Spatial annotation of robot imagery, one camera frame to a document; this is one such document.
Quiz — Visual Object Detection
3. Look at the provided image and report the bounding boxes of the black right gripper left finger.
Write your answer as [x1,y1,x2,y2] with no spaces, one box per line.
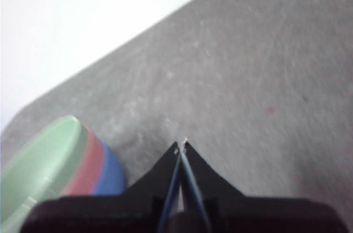
[123,141,182,212]

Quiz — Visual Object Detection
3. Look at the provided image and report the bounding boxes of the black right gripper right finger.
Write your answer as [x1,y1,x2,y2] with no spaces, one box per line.
[180,138,247,212]

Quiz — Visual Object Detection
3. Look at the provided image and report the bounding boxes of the red ribbed bowl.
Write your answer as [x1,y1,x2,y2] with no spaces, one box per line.
[62,126,105,196]

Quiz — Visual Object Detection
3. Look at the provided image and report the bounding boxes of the green ribbed bowl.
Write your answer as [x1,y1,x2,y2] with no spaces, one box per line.
[0,115,89,233]

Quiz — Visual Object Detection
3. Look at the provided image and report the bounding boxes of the blue ribbed bowl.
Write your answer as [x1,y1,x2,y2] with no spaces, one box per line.
[90,138,128,196]

